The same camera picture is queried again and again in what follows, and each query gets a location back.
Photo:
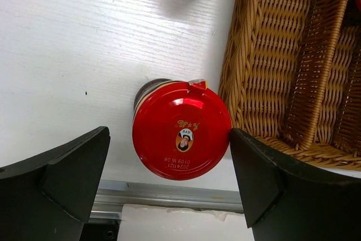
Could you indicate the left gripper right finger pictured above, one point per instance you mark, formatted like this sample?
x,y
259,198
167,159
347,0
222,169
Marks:
x,y
286,199

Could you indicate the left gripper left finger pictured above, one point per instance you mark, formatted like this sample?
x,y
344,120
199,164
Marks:
x,y
50,196

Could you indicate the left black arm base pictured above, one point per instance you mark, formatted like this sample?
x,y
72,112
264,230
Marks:
x,y
100,230

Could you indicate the brown wicker divided basket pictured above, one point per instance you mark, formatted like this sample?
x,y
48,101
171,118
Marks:
x,y
291,78

